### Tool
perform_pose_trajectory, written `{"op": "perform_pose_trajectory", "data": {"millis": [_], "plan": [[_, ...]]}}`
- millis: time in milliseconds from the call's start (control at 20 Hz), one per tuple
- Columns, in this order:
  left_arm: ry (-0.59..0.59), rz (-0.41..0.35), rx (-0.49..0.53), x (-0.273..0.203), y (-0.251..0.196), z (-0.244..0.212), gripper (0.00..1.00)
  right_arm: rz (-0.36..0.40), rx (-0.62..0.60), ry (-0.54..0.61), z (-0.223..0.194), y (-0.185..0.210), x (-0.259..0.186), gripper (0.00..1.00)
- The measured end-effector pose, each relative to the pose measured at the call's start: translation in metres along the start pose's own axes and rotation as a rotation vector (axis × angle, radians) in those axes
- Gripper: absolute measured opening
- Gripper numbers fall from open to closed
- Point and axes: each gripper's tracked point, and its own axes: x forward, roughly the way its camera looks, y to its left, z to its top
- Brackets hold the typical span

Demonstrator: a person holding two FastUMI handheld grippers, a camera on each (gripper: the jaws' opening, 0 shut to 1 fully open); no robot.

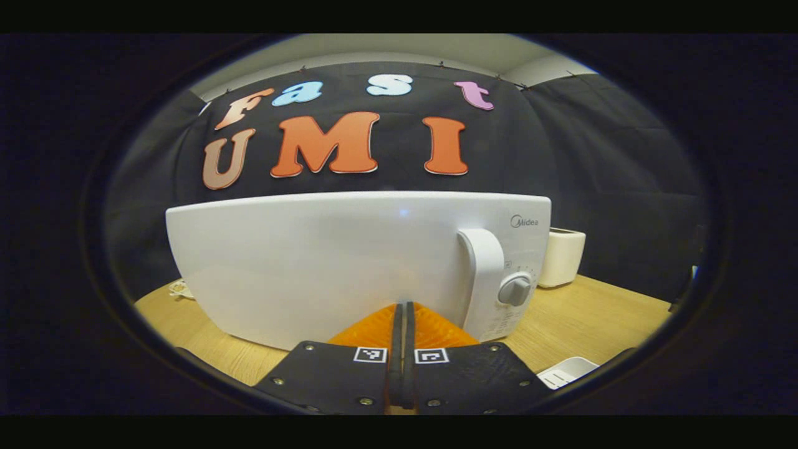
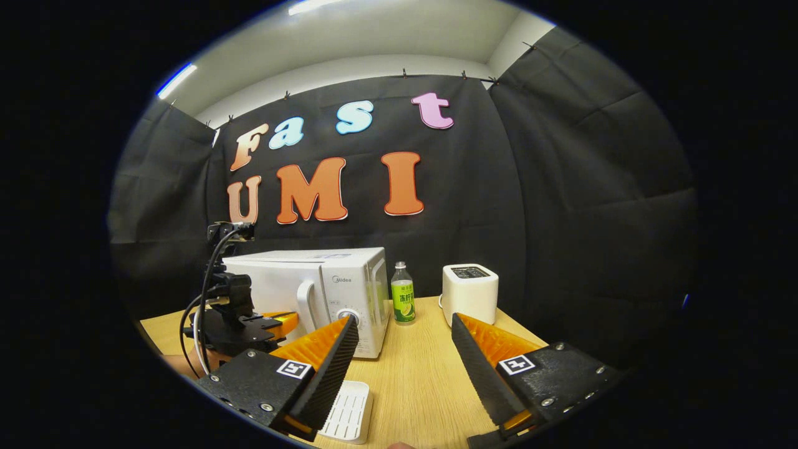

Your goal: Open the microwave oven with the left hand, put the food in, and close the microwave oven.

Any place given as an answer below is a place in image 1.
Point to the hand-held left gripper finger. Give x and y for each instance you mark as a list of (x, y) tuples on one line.
[(396, 362), (409, 362)]

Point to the white microwave oven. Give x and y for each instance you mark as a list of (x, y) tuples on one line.
[(312, 268)]

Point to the white plastic tray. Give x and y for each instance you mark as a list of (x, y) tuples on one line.
[(570, 371)]

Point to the white toaster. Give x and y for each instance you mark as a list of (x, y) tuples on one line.
[(564, 259)]

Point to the black backdrop cloth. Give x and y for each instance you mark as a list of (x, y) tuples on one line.
[(611, 174)]

